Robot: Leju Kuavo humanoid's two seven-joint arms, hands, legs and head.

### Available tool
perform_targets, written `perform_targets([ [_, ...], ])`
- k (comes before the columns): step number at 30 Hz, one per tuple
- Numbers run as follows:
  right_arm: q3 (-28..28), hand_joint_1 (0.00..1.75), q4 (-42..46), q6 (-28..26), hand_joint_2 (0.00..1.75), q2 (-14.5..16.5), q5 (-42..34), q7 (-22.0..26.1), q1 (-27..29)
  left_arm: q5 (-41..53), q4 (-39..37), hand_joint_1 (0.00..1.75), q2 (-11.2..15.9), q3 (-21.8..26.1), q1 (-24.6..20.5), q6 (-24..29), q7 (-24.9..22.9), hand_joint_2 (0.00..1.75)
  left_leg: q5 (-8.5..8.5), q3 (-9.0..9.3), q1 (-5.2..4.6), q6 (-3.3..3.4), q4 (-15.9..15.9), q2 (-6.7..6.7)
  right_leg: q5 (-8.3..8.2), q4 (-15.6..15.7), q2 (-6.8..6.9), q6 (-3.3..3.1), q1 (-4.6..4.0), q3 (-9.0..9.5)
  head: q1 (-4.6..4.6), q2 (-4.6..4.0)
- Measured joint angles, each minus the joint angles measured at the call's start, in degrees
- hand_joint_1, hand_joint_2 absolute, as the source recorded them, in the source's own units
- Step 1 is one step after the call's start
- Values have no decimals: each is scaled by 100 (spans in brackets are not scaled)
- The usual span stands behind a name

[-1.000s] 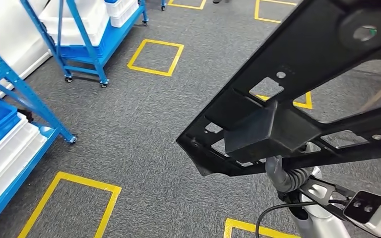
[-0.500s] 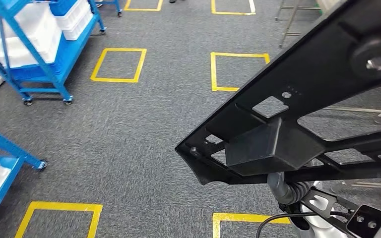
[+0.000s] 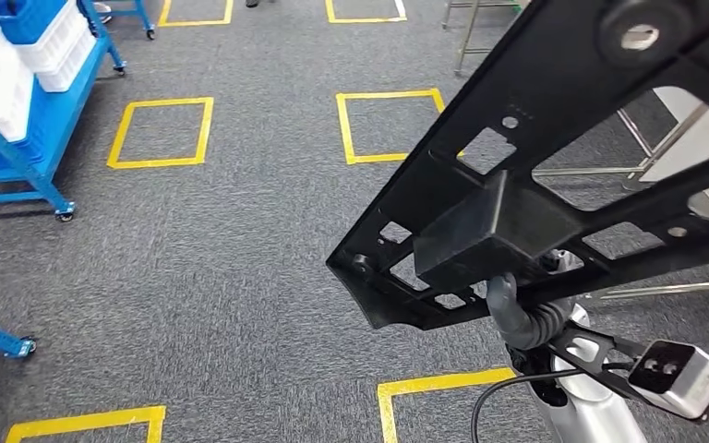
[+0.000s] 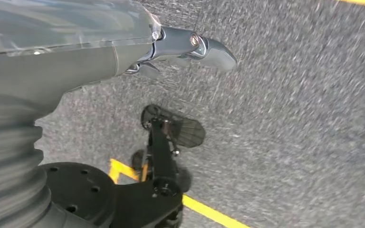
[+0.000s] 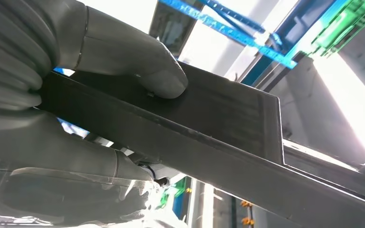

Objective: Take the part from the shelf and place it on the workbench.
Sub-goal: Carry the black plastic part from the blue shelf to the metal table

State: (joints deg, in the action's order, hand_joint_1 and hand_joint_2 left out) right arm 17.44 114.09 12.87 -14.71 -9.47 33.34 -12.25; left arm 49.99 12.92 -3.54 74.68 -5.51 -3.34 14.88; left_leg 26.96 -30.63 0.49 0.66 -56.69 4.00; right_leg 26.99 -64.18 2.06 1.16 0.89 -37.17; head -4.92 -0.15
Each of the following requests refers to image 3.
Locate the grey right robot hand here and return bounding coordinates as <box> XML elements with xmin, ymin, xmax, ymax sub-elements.
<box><xmin>486</xmin><ymin>273</ymin><xmax>531</xmax><ymax>351</ymax></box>

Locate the black plastic frame part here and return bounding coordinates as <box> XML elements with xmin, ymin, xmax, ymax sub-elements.
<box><xmin>325</xmin><ymin>0</ymin><xmax>709</xmax><ymax>331</ymax></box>

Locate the blue plastic bin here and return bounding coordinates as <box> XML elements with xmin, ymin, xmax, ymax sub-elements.
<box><xmin>0</xmin><ymin>0</ymin><xmax>69</xmax><ymax>46</ymax></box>

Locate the black cable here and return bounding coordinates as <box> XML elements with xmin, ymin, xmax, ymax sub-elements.
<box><xmin>470</xmin><ymin>362</ymin><xmax>635</xmax><ymax>443</ymax></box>

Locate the black camera bracket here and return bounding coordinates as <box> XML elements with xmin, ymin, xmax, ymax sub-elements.
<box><xmin>547</xmin><ymin>322</ymin><xmax>709</xmax><ymax>425</ymax></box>

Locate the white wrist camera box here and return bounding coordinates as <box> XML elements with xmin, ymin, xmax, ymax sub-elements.
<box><xmin>628</xmin><ymin>340</ymin><xmax>709</xmax><ymax>423</ymax></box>

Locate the steel frame stand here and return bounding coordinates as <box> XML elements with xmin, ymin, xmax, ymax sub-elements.
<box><xmin>441</xmin><ymin>0</ymin><xmax>523</xmax><ymax>77</ymax></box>

